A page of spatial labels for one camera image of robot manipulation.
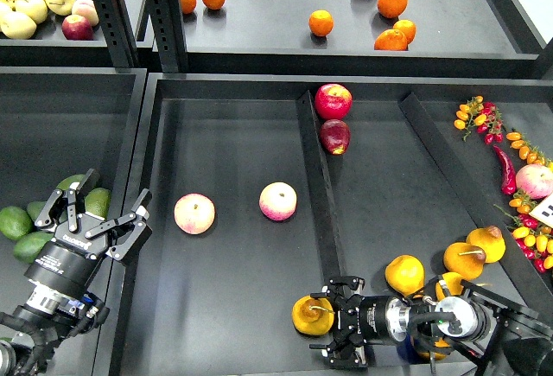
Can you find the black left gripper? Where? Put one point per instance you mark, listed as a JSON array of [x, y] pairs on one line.
[[68, 263]]

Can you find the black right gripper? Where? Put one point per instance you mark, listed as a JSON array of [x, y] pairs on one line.
[[366, 320]]

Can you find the dark green avocado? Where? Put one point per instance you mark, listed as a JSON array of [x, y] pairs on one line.
[[29, 246], [34, 209]]

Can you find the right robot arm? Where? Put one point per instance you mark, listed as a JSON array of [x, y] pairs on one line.
[[498, 335]]

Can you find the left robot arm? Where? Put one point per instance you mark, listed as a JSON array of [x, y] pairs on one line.
[[61, 305]]

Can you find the green avocado top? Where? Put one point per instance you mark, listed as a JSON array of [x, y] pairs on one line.
[[69, 181]]

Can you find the green avocado far left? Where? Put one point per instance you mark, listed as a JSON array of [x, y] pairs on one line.
[[15, 223]]

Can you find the yellow pear bottom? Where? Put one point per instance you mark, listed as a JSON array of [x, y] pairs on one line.
[[425, 348]]

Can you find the yellow pear hidden middle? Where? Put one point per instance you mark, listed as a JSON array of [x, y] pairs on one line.
[[452, 280]]

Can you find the yellow pear with stem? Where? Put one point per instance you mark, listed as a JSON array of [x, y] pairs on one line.
[[465, 259]]

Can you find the pink apple left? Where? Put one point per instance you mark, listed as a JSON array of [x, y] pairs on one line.
[[194, 213]]

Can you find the pink apple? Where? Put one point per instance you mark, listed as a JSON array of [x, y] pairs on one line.
[[194, 213], [277, 201]]

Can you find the black left tray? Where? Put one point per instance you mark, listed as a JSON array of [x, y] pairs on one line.
[[57, 122]]

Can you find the black tray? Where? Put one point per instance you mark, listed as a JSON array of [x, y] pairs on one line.
[[57, 122], [219, 302]]

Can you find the pink apple centre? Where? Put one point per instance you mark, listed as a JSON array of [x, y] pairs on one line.
[[277, 201]]

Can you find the black middle tray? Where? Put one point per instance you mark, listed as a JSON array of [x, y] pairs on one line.
[[219, 302]]

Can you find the black upper left shelf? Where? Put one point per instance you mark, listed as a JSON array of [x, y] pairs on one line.
[[48, 47]]

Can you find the dark red apple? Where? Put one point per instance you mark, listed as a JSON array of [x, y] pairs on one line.
[[335, 136]]

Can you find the red apple on shelf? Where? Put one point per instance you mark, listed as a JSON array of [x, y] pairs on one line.
[[77, 28]]

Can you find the pale peach on shelf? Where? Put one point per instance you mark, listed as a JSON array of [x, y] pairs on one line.
[[87, 9]]

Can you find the pale yellow apple front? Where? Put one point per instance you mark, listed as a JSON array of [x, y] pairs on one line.
[[17, 25]]

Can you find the cherry tomato bunch lower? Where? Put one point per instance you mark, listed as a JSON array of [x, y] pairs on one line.
[[533, 237]]

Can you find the pale yellow apple with stem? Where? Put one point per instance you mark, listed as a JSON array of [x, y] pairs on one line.
[[60, 7]]

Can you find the pale yellow apple middle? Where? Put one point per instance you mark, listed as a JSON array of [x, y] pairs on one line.
[[37, 10]]

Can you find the bright red apple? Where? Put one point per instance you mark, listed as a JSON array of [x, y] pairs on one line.
[[333, 101]]

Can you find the red chili pepper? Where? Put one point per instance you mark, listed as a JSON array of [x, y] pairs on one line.
[[508, 185]]

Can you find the white label card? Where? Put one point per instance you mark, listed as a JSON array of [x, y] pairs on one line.
[[543, 212]]

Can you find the pink peach right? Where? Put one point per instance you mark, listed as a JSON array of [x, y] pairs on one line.
[[534, 180]]

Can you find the cherry tomato bunch upper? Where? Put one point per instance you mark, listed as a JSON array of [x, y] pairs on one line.
[[482, 117]]

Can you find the orange cherry tomato bunch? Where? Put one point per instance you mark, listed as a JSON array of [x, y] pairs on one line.
[[527, 152]]

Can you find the black perforated post left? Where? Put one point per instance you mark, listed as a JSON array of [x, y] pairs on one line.
[[115, 24]]

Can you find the black perforated post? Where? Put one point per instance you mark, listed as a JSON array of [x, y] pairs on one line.
[[167, 23], [115, 24]]

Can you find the black perforated post right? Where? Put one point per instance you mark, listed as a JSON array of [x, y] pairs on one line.
[[167, 23]]

